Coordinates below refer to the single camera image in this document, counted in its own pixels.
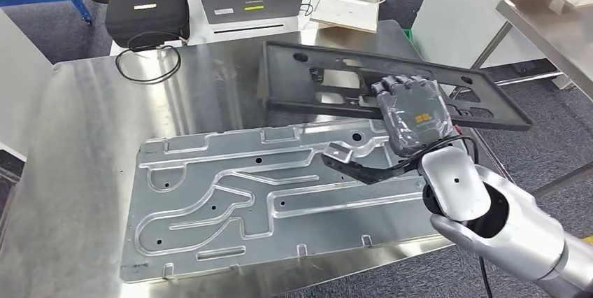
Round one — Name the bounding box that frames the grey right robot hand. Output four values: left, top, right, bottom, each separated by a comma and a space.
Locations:
369, 74, 461, 158

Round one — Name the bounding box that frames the black plastic panel part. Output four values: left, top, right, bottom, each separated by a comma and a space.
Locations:
257, 40, 534, 132

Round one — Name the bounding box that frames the stainless steel workbench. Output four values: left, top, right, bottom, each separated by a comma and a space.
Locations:
449, 0, 593, 102
0, 20, 515, 298

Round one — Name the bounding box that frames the white flat box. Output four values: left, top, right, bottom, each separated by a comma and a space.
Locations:
310, 0, 380, 34

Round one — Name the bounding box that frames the silver metal plate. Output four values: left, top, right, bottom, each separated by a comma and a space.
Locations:
120, 117, 469, 284

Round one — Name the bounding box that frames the black carrying case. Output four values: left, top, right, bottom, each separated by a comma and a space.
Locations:
105, 0, 191, 49

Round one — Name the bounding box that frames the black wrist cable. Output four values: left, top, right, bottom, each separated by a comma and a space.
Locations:
396, 134, 479, 171

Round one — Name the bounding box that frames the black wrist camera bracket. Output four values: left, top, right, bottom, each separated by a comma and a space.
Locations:
320, 152, 420, 186

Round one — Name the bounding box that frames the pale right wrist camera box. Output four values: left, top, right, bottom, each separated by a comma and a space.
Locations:
322, 143, 354, 164

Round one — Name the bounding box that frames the black laptop cable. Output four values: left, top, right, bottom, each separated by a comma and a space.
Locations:
299, 0, 331, 17

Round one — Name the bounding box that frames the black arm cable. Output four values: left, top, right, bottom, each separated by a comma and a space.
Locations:
478, 256, 495, 298

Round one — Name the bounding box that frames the black coiled cable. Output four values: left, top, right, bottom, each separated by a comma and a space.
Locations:
115, 31, 183, 85

